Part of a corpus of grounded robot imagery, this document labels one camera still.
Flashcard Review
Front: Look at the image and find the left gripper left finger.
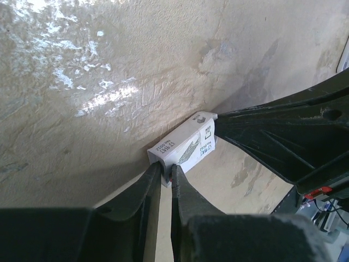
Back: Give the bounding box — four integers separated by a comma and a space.
1, 162, 161, 261

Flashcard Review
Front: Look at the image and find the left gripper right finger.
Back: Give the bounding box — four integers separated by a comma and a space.
171, 165, 330, 261

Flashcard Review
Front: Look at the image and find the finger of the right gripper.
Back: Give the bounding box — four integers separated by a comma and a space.
215, 70, 348, 194

